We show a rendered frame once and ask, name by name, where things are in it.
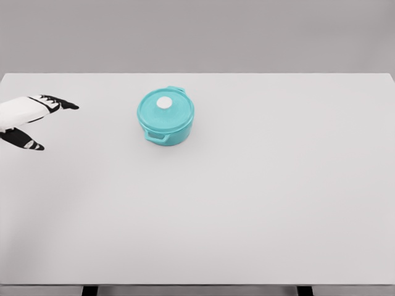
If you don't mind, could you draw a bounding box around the teal pot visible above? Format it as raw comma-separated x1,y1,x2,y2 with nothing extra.
137,85,194,147

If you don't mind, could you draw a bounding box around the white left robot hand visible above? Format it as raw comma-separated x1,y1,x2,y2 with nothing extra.
0,94,80,152

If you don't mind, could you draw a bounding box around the teal pot lid, white knob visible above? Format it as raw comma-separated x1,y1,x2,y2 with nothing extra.
136,86,194,134

